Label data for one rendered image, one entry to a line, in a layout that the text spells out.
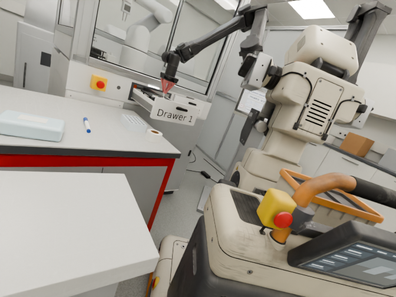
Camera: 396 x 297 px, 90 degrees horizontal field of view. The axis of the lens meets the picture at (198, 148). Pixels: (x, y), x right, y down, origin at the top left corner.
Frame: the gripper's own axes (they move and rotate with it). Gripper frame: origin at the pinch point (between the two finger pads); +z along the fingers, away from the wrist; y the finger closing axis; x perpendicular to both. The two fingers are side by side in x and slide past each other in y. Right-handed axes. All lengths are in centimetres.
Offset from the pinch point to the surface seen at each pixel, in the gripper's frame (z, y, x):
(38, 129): 13, -36, 55
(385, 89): -88, -15, -333
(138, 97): 9.1, 12.0, 8.5
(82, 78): 8.3, 21.9, 36.4
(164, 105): 4.7, -11.1, 4.1
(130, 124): 14.6, -18.2, 22.1
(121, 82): 5.2, 22.4, 16.2
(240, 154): 37, 0, -96
